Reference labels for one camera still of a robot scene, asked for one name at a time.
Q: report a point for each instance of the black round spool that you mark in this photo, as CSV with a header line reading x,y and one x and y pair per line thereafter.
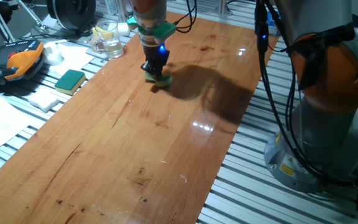
x,y
70,12

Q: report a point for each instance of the blue wet wipe packet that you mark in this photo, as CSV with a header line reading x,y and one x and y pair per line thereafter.
x,y
273,29

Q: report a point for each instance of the clear glass mug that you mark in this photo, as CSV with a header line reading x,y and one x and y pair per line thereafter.
x,y
110,40

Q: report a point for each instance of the white foam block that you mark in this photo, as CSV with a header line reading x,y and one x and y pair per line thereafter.
x,y
43,101

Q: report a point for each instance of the curved green and yellow sponge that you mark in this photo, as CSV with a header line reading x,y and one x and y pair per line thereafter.
x,y
163,82

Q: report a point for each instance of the rectangular green and yellow sponge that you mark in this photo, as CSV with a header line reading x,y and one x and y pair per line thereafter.
x,y
68,80

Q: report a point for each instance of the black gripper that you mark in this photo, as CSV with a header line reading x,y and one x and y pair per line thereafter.
x,y
157,54

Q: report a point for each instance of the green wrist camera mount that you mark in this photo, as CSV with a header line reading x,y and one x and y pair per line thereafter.
x,y
165,31

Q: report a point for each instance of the orange and black teach pendant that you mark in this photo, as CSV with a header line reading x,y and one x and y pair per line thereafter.
x,y
20,62

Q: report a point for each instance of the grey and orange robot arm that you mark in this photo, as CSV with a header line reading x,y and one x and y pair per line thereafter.
x,y
322,124

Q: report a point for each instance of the thin metal rod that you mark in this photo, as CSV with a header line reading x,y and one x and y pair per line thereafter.
x,y
34,17

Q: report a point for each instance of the small white block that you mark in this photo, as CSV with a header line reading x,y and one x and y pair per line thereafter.
x,y
123,29

